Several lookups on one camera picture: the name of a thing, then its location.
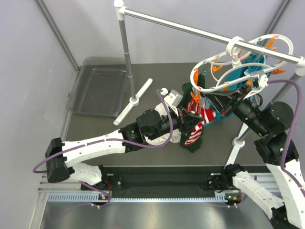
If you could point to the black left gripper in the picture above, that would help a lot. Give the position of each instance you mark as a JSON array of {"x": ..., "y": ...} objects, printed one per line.
[{"x": 187, "y": 119}]

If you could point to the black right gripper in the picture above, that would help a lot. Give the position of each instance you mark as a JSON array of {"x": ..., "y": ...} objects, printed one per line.
[{"x": 221, "y": 100}]

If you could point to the red white striped santa sock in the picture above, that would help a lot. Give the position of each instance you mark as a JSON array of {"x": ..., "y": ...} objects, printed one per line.
[{"x": 208, "y": 116}]

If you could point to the orange clothespin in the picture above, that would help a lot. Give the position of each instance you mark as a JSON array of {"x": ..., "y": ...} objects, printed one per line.
[{"x": 196, "y": 98}]

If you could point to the white oval clip hanger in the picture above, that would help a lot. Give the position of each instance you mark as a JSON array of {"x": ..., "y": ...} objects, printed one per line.
[{"x": 232, "y": 57}]

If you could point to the red snowflake sock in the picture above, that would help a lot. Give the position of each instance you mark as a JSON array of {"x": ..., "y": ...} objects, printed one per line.
[{"x": 193, "y": 107}]

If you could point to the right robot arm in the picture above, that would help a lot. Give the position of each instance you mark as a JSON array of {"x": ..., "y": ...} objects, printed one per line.
[{"x": 274, "y": 125}]

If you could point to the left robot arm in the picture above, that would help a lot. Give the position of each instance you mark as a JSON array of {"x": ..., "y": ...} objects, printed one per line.
[{"x": 65, "y": 160}]

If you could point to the white cloth garment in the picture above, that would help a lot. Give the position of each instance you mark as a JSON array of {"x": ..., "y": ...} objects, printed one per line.
[{"x": 176, "y": 136}]

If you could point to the dark green cloth garment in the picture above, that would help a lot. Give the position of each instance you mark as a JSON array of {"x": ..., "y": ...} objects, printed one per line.
[{"x": 187, "y": 88}]

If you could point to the white silver clothes rack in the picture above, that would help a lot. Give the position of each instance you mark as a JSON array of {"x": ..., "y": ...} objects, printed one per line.
[{"x": 168, "y": 55}]

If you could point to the clear plastic bin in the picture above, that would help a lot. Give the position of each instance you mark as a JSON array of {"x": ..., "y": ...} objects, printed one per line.
[{"x": 99, "y": 88}]

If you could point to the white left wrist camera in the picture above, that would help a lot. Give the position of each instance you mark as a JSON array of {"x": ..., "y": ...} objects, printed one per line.
[{"x": 173, "y": 99}]

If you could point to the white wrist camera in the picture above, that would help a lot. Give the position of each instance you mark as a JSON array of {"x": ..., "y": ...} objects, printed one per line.
[
  {"x": 173, "y": 99},
  {"x": 255, "y": 84}
]

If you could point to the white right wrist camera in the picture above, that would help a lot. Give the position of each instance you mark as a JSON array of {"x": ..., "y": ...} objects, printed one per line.
[{"x": 255, "y": 84}]

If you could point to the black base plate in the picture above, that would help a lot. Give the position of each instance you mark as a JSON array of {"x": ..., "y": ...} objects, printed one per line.
[{"x": 202, "y": 177}]

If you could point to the aluminium frame rail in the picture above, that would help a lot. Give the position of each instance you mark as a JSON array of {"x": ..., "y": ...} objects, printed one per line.
[{"x": 242, "y": 214}]

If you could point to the white cable duct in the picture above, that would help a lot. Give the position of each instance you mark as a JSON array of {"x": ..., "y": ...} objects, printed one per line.
[{"x": 101, "y": 198}]

